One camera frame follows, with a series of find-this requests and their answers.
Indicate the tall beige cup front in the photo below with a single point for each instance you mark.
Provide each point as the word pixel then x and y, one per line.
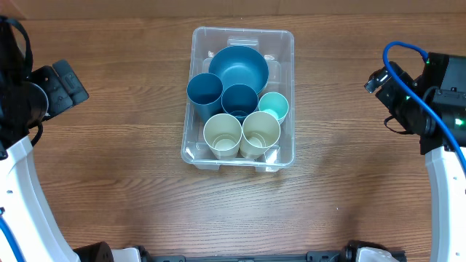
pixel 260 131

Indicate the tall navy cup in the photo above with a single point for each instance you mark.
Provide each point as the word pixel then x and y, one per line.
pixel 205 91
pixel 239 100

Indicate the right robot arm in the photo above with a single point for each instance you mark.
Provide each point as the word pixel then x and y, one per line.
pixel 447 183

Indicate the tall beige cup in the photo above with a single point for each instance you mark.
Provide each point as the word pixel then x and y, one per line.
pixel 223 133
pixel 260 131

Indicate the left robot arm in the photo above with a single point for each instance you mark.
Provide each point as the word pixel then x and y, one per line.
pixel 29 231

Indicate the dark blue bowl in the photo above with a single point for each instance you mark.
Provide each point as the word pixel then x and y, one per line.
pixel 240 65

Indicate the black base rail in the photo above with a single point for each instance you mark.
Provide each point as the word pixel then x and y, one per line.
pixel 311 256

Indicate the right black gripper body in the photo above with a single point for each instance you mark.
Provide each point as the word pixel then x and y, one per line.
pixel 401 105

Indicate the small mint green cup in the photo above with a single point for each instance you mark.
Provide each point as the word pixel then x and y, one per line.
pixel 275 104

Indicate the tall navy cup front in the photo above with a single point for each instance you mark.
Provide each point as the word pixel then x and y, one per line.
pixel 205 91

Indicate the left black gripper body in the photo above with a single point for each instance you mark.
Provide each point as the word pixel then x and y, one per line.
pixel 48 94

